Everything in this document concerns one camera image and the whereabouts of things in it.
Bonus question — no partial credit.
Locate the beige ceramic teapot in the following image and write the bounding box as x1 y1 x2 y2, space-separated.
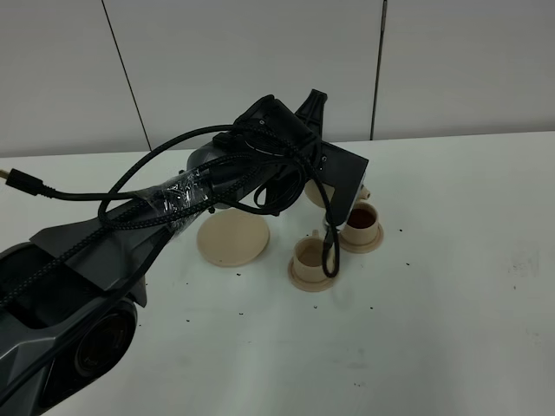
304 179 371 208

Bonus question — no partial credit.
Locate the black braided left cable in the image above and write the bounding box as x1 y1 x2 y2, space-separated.
0 94 343 313

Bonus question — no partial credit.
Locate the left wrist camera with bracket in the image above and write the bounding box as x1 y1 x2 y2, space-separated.
315 142 369 230

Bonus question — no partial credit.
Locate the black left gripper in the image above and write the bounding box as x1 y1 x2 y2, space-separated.
233 89 328 173

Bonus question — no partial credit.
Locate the beige teapot saucer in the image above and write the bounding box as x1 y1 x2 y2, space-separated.
197 209 270 268

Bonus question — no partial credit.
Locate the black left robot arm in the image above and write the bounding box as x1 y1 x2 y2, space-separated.
1 91 329 415

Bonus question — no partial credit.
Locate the beige teacup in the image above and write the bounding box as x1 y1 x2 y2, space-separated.
340 202 379 246
293 230 335 283

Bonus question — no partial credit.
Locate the near beige teacup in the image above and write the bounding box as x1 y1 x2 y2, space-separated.
293 230 335 283

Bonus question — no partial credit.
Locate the far beige cup saucer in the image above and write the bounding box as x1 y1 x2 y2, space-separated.
339 223 384 254

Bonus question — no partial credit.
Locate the near beige cup saucer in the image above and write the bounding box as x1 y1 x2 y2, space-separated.
288 256 338 293

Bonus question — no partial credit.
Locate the far beige teacup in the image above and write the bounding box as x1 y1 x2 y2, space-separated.
340 202 379 246

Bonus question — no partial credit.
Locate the beige cup saucer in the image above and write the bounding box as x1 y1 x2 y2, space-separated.
339 223 384 254
288 256 338 293

